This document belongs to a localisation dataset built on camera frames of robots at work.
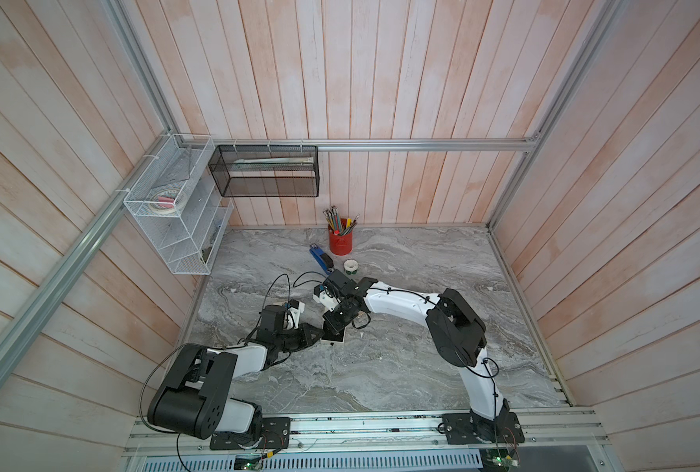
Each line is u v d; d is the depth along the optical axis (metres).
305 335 0.80
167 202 0.74
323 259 1.04
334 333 0.79
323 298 0.85
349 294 0.71
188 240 0.78
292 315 0.83
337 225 1.05
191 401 0.43
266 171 1.05
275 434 0.73
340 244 1.06
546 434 0.76
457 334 0.52
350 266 1.05
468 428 0.73
